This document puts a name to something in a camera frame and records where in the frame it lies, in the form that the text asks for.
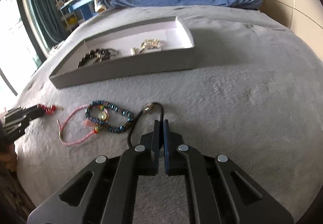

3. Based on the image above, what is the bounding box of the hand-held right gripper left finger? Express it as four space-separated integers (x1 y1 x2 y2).
26 119 162 224

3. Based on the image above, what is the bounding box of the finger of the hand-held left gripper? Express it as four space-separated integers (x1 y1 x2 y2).
4 114 45 140
4 106 46 116

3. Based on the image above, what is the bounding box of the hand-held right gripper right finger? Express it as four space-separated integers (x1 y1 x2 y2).
163 119 294 224

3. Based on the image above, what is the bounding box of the red charm bracelet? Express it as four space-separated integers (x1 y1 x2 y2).
37 104 63 115

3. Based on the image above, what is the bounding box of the black cord bracelet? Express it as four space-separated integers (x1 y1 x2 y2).
127 102 165 149

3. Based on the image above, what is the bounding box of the large black bead bracelet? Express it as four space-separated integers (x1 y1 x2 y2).
77 48 119 69

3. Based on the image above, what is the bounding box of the grey cardboard box tray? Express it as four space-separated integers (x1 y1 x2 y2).
49 15 196 89

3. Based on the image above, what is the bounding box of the gold chain bracelet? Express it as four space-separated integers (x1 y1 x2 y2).
140 39 166 50

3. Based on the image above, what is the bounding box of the person's left hand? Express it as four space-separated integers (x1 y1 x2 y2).
0 147 18 173

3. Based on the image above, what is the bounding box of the white helmet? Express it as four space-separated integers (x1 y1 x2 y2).
47 40 65 56

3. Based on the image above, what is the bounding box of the window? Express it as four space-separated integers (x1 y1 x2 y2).
0 0 48 96

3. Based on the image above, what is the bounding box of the teal curtain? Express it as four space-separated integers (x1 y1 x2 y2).
26 0 67 49

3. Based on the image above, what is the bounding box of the grey white slipper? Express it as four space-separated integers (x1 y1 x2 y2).
94 0 106 13

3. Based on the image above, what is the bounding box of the blue bead bracelet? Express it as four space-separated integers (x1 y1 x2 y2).
84 100 134 134

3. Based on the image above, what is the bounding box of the pink cord bracelet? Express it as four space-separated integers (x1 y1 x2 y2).
57 104 98 146

